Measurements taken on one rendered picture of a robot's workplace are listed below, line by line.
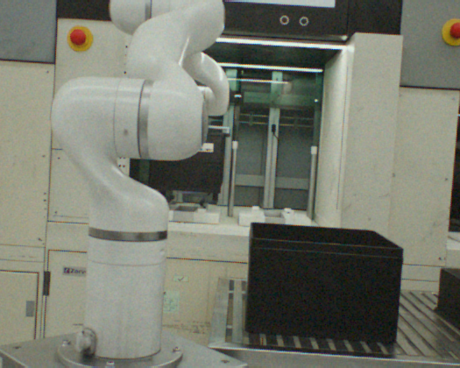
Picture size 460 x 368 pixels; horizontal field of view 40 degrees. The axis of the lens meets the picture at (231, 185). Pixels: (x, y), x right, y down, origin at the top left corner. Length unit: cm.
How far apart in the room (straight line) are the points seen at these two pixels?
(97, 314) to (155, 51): 43
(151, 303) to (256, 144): 166
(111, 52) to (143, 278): 89
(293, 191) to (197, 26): 144
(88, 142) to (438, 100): 105
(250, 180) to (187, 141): 163
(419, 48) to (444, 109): 17
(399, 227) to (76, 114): 102
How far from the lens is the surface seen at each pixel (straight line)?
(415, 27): 174
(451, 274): 143
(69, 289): 176
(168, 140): 92
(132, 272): 94
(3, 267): 180
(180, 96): 93
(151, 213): 94
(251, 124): 254
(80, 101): 94
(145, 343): 98
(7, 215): 177
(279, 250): 115
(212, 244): 168
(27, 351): 105
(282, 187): 255
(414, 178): 172
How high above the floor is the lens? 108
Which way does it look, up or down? 3 degrees down
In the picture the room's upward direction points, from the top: 4 degrees clockwise
